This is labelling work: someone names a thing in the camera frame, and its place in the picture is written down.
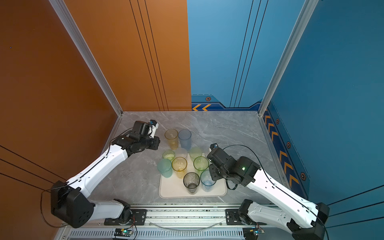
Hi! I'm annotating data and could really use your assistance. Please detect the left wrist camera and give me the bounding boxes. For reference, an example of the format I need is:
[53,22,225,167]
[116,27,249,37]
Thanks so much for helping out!
[148,120,159,139]

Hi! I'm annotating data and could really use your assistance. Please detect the right green circuit board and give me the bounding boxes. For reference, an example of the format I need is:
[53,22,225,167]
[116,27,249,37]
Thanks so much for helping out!
[243,228,265,240]

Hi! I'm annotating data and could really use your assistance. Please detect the aluminium corner post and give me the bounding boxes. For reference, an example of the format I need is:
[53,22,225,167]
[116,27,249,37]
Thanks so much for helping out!
[49,0,123,117]
[258,0,319,117]

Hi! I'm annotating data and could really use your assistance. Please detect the blue tall cup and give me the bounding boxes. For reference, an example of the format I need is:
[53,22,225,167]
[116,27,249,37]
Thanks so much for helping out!
[178,129,192,151]
[200,170,216,192]

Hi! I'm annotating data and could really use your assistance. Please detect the right aluminium corner post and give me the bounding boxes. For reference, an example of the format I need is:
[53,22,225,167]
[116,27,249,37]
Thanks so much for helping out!
[258,0,319,117]

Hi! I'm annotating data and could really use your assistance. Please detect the grey smoky tall cup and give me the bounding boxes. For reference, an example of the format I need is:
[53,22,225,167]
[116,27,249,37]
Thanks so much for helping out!
[183,172,200,195]

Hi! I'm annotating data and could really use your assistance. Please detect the green tall cup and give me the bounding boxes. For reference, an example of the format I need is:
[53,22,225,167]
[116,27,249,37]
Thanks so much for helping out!
[193,156,210,176]

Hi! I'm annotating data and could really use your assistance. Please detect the small green cup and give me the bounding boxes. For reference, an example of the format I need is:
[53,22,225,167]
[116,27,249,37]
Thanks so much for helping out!
[189,147,203,162]
[163,150,176,162]

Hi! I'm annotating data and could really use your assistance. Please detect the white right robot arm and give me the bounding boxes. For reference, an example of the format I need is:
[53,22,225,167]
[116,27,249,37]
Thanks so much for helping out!
[207,144,330,240]

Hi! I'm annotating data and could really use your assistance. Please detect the left aluminium corner post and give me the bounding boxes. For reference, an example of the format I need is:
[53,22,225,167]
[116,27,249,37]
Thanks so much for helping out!
[49,0,123,117]

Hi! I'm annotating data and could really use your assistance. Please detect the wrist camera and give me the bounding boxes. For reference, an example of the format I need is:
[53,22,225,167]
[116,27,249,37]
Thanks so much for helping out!
[210,143,219,152]
[148,120,159,139]

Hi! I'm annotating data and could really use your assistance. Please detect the teal tall cup back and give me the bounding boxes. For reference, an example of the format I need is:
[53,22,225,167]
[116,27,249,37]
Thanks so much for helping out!
[157,159,173,178]

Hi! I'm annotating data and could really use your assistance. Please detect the yellow tall cup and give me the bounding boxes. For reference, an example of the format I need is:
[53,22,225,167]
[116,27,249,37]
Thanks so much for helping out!
[165,129,179,150]

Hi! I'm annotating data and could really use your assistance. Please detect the clear dimpled small cup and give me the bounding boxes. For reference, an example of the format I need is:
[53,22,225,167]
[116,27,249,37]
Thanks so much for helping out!
[174,148,188,159]

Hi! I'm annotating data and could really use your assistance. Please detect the amber tall cup back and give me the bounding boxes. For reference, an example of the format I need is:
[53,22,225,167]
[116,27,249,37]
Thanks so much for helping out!
[172,157,188,179]

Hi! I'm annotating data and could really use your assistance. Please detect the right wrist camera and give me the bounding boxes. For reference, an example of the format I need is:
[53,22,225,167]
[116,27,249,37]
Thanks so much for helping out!
[210,143,219,152]

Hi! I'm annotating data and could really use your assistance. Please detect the left green circuit board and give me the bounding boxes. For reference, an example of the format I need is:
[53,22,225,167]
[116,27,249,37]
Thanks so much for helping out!
[114,228,134,240]

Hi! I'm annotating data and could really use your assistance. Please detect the green circuit board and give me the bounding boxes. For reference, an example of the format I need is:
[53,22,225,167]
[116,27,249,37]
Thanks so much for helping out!
[243,228,265,240]
[114,228,134,240]

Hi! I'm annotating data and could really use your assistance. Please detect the clear tube on rail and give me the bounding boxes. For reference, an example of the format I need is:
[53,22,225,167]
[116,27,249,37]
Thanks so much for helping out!
[145,219,225,232]

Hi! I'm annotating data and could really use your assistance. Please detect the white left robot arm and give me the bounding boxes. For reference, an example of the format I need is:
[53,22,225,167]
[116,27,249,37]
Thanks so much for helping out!
[47,120,161,228]

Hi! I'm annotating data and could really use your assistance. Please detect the white rectangular tray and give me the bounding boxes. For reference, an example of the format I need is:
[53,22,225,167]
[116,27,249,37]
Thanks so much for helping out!
[159,171,227,199]

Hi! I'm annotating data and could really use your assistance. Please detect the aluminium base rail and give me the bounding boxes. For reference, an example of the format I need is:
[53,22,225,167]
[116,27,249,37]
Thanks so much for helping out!
[55,205,295,240]

